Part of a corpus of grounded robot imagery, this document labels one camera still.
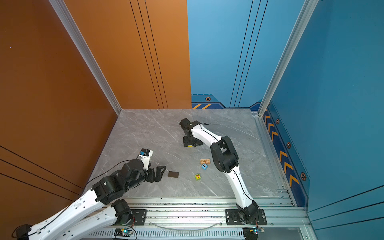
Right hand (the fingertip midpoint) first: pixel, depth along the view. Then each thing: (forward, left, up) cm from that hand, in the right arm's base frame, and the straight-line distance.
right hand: (191, 144), depth 100 cm
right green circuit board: (-49, -30, -4) cm, 57 cm away
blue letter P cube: (-16, -9, 0) cm, 18 cm away
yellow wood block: (-4, 0, +4) cm, 5 cm away
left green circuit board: (-48, +31, -2) cm, 57 cm away
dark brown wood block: (-20, +10, 0) cm, 23 cm away
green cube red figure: (-23, -4, +1) cm, 23 cm away
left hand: (-22, +14, +15) cm, 31 cm away
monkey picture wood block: (-13, -9, 0) cm, 16 cm away
